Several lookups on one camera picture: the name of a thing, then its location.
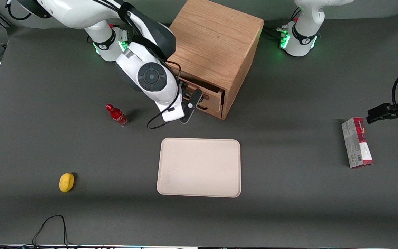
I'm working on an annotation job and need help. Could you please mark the wooden drawer front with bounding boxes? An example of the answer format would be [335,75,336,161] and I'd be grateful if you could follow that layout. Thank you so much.
[196,104,225,120]
[179,77,226,117]

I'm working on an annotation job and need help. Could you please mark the black cable on table edge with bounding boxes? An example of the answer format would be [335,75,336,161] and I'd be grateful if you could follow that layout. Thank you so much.
[0,215,92,249]

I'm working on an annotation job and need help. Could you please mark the red soda bottle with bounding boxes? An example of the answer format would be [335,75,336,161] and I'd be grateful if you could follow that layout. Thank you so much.
[105,104,130,127]

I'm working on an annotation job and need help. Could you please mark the beige rectangular tray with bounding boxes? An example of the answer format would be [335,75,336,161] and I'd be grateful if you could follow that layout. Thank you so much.
[157,138,241,198]

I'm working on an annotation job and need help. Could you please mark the black arm base cables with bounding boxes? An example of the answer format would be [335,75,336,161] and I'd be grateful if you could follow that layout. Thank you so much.
[263,8,301,40]
[87,21,135,45]

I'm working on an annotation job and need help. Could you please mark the red and grey carton box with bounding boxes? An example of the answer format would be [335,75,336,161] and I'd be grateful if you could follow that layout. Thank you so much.
[341,117,374,169]

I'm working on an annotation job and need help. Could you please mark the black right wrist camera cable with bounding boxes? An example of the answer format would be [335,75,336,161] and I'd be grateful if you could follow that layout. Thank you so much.
[146,60,182,130]

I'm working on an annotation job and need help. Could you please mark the wooden drawer cabinet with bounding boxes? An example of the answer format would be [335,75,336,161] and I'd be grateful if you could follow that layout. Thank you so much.
[166,0,264,120]

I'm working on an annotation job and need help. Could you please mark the yellow lemon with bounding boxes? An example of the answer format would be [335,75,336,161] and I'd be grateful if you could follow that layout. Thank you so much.
[59,173,75,193]

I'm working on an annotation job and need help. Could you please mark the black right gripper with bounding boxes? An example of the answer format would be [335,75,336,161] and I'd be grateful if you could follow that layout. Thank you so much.
[180,82,209,124]

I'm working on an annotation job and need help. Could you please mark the black right arm base cables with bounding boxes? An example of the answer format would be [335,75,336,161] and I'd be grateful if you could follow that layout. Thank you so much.
[87,21,135,45]

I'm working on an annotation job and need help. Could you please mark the black left arm base cables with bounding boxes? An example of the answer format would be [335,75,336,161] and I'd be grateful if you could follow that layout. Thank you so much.
[263,8,301,40]

